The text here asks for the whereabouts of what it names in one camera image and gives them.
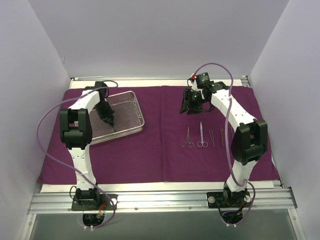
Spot silver surgical tweezers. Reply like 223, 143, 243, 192
225, 127, 230, 141

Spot purple cable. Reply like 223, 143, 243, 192
191, 62, 256, 225
36, 79, 119, 229

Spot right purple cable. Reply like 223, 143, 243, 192
191, 62, 256, 225

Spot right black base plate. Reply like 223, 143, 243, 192
206, 190, 252, 209

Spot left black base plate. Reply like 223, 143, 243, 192
71, 193, 114, 211

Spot aluminium front rail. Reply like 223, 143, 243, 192
28, 188, 297, 214

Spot metal mesh instrument tray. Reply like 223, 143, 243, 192
89, 90, 145, 145

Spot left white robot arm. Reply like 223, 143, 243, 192
59, 81, 115, 210

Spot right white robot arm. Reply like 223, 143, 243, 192
179, 72, 268, 207

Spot purple cloth wrap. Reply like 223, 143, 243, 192
37, 86, 280, 185

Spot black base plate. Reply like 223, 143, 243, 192
71, 193, 114, 211
206, 190, 252, 209

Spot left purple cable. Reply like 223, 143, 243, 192
36, 79, 119, 229

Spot silver surgical scissors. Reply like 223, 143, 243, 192
197, 122, 208, 148

